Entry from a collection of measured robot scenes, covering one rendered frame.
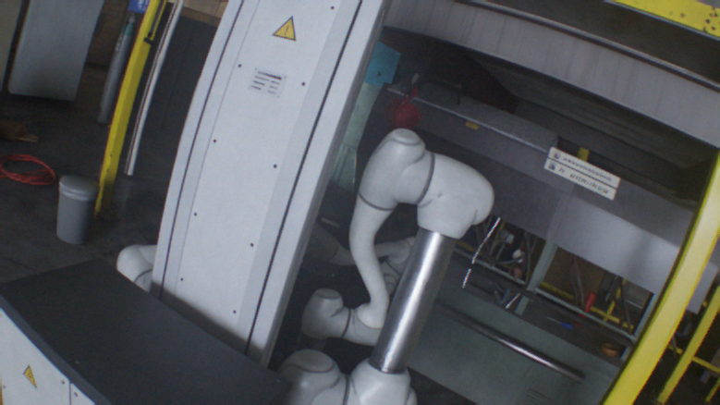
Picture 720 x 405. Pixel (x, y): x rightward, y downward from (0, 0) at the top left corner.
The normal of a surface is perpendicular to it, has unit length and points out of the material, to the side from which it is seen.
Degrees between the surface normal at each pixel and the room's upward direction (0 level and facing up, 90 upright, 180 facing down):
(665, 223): 78
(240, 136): 90
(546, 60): 90
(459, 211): 86
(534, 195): 90
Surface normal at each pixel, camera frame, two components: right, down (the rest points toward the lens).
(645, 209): -0.48, -0.21
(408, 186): -0.17, 0.46
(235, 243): -0.33, 0.08
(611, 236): -0.55, -0.01
